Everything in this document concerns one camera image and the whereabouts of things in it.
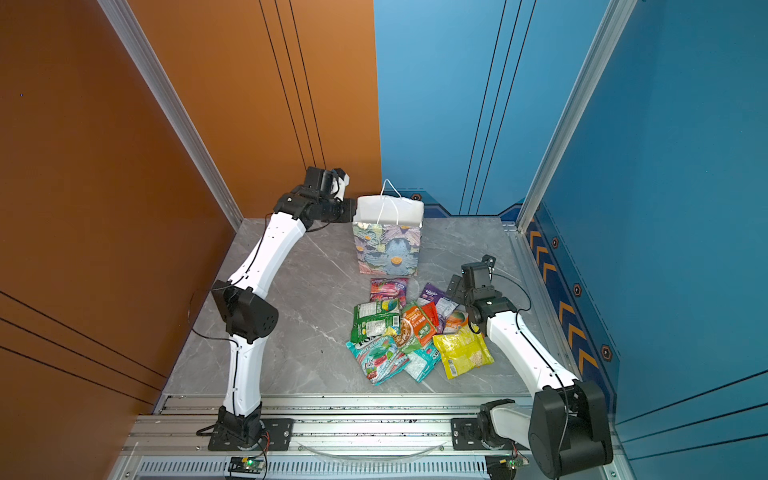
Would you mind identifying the yellow snack bag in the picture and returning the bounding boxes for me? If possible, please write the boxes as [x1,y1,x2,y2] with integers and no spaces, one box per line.
[433,326,494,380]

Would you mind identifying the floral paper gift bag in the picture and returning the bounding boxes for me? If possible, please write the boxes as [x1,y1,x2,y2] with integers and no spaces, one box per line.
[352,179,424,277]

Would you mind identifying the green rainbow candy bag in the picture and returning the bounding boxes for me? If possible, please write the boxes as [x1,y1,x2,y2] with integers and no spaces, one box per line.
[350,299,401,344]

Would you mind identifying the teal Fox's fruit candy bag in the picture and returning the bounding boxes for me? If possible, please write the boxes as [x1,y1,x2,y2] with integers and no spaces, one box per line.
[346,335,410,385]

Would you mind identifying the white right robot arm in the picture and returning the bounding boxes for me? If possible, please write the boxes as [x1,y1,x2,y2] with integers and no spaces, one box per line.
[447,255,614,479]

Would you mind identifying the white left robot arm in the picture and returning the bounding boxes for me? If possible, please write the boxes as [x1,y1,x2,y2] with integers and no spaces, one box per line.
[199,167,356,451]

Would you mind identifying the orange Fox's candy bag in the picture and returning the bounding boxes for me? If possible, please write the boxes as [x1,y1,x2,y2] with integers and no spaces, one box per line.
[442,309,468,335]

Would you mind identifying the orange green noodle snack bag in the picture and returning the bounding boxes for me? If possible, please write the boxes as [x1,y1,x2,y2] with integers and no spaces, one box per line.
[395,303,436,354]

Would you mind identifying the purple Fox's berries candy bag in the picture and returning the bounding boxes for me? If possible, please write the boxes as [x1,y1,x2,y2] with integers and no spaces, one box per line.
[370,278,408,307]

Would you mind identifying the teal Fox's mint candy bag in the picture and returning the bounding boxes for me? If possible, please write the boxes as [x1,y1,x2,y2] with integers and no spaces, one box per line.
[405,342,441,383]

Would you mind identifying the purple snack packet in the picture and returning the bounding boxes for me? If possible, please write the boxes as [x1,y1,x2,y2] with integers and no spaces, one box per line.
[416,283,459,325]

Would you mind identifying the red snack packet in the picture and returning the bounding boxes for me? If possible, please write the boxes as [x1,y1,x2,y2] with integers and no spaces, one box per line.
[421,302,440,331]

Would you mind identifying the right green circuit board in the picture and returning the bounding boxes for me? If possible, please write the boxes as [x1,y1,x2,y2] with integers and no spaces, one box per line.
[500,454,529,471]

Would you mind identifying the green circuit board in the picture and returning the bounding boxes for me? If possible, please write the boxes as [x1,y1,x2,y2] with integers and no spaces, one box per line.
[500,454,529,471]
[226,456,267,479]

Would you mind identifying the left green circuit board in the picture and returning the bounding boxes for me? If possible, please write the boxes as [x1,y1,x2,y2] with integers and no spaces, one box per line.
[226,456,267,479]

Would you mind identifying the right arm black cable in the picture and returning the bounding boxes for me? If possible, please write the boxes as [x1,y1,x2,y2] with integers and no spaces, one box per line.
[479,272,577,475]

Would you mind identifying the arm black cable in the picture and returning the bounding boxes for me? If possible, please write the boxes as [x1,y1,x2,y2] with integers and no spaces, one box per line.
[188,287,241,436]
[479,272,577,475]

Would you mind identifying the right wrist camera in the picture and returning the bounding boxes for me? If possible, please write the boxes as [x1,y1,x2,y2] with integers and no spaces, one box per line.
[481,254,496,271]

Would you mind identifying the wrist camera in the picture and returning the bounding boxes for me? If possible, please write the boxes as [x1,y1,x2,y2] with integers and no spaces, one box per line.
[481,254,496,271]
[331,168,350,201]

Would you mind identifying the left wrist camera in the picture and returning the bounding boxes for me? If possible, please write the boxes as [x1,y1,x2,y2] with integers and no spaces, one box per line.
[331,168,350,201]

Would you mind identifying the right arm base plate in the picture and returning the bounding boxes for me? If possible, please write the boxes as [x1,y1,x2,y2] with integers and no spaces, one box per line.
[450,418,502,451]

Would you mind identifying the aluminium front rail frame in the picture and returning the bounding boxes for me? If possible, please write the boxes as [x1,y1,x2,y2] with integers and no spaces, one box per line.
[109,394,544,479]

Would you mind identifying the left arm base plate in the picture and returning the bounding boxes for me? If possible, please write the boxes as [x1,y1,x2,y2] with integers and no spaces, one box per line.
[208,418,294,452]

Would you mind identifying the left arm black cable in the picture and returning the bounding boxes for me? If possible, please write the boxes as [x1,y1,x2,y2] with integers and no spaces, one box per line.
[188,287,241,436]

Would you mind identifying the left aluminium corner post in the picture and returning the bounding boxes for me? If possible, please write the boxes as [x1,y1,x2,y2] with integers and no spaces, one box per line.
[98,0,244,230]

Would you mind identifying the aluminium corner post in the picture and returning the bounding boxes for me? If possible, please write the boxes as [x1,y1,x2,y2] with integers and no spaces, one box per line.
[515,0,637,234]
[98,0,244,230]

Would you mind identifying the right aluminium corner post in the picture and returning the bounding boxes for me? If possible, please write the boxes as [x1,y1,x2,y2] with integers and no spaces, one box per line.
[515,0,637,234]

